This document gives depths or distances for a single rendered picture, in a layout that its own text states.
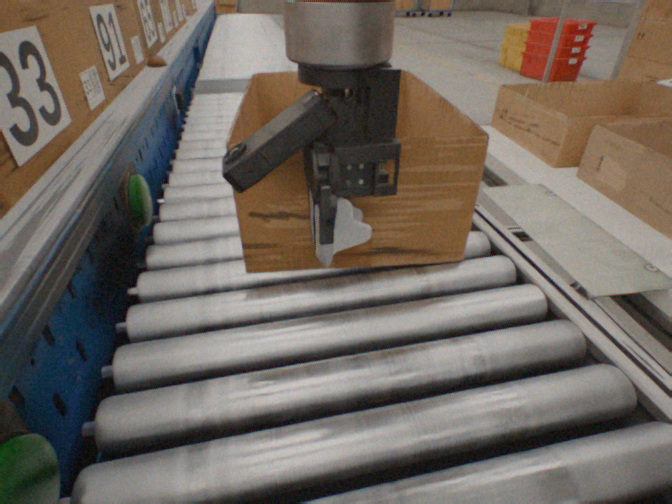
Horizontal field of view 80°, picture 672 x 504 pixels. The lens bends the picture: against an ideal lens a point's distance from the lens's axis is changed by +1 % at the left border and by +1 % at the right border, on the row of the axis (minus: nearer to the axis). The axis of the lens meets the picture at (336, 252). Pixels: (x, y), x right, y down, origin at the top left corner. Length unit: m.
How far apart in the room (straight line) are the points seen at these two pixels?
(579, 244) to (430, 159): 0.28
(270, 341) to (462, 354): 0.20
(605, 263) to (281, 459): 0.48
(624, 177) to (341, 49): 0.58
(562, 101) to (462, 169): 0.75
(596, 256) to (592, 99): 0.69
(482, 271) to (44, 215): 0.48
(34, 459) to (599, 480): 0.39
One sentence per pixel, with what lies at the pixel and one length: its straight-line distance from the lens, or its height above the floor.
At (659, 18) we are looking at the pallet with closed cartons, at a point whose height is 0.76.
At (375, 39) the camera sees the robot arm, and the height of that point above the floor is 1.03.
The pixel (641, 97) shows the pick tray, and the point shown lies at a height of 0.81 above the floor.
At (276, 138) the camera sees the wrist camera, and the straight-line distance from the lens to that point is 0.36.
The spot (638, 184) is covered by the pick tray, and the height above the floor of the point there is 0.80.
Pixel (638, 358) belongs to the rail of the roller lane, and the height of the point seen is 0.74.
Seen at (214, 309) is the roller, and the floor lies 0.75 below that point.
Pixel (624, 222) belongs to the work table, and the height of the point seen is 0.75.
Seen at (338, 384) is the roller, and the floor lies 0.74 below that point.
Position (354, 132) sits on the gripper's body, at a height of 0.95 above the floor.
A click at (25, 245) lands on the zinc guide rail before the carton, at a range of 0.40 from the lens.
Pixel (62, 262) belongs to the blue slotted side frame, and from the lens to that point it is 0.41.
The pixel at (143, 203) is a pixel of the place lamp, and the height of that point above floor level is 0.82.
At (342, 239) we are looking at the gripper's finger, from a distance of 0.42.
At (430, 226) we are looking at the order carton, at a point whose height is 0.81.
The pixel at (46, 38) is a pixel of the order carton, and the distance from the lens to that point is 0.66.
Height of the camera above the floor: 1.06
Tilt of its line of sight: 34 degrees down
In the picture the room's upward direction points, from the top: straight up
